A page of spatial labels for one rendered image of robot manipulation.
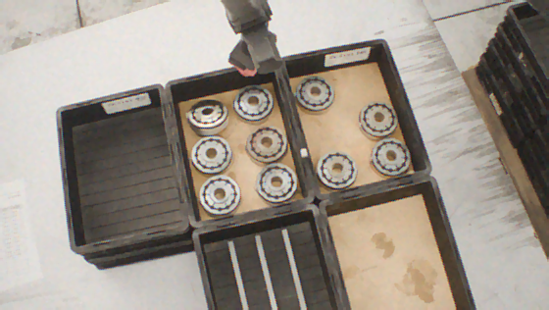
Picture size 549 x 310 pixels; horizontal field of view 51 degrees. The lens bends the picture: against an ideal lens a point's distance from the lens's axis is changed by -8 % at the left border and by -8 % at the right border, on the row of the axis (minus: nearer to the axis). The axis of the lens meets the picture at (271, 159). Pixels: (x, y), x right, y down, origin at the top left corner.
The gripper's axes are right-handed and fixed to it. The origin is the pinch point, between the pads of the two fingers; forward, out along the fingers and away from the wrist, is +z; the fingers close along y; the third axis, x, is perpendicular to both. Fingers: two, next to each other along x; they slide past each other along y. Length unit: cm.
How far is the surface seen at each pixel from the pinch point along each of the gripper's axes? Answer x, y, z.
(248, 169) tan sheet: -10.2, -16.6, 21.7
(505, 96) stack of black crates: -72, 75, 74
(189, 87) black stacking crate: 14.0, -7.0, 18.0
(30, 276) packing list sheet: 27, -72, 36
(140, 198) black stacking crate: 9.3, -37.8, 23.1
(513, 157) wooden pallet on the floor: -88, 60, 85
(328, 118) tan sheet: -20.7, 6.5, 21.4
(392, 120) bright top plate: -35.5, 13.6, 17.1
